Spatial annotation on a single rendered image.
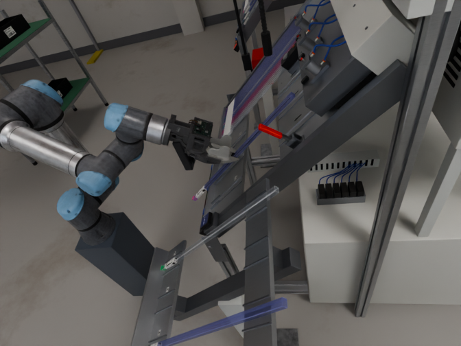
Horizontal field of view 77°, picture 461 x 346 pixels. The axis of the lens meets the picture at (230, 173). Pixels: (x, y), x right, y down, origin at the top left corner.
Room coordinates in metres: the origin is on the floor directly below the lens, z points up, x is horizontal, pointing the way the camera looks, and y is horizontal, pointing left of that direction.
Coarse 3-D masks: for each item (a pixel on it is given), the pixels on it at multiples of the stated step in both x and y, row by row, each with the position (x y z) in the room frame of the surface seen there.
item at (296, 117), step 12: (312, 0) 1.06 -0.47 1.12; (312, 12) 0.98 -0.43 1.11; (288, 72) 0.83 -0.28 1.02; (288, 84) 0.77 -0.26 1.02; (300, 84) 0.70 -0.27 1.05; (300, 96) 0.65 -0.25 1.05; (288, 108) 0.66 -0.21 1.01; (300, 108) 0.60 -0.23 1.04; (336, 108) 0.47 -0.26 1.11; (288, 120) 0.61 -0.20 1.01; (300, 120) 0.56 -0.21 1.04; (312, 120) 0.52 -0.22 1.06; (324, 120) 0.48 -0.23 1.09; (288, 132) 0.57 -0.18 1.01; (300, 132) 0.52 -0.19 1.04
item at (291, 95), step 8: (288, 96) 0.56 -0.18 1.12; (280, 104) 0.56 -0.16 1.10; (272, 112) 0.57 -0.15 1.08; (280, 112) 0.56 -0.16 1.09; (272, 120) 0.56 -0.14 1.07; (256, 136) 0.58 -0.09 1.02; (248, 144) 0.59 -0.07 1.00; (240, 152) 0.60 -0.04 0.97; (224, 168) 0.62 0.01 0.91; (216, 176) 0.63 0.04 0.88; (208, 184) 0.64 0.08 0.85
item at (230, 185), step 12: (240, 132) 0.86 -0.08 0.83; (240, 144) 0.79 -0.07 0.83; (240, 156) 0.73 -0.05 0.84; (228, 168) 0.74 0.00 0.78; (240, 168) 0.67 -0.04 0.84; (216, 180) 0.77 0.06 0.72; (228, 180) 0.68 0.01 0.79; (240, 180) 0.61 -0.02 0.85; (216, 192) 0.70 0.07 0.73; (228, 192) 0.62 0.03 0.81; (240, 192) 0.56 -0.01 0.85; (216, 204) 0.63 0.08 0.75; (228, 204) 0.57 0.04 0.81
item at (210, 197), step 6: (222, 114) 1.15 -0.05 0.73; (222, 120) 1.11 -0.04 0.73; (222, 126) 1.07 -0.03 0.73; (216, 168) 0.83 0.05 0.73; (210, 186) 0.74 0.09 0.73; (210, 192) 0.71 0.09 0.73; (210, 198) 0.68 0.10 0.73; (210, 204) 0.66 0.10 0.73; (204, 210) 0.64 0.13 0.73; (210, 210) 0.64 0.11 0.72
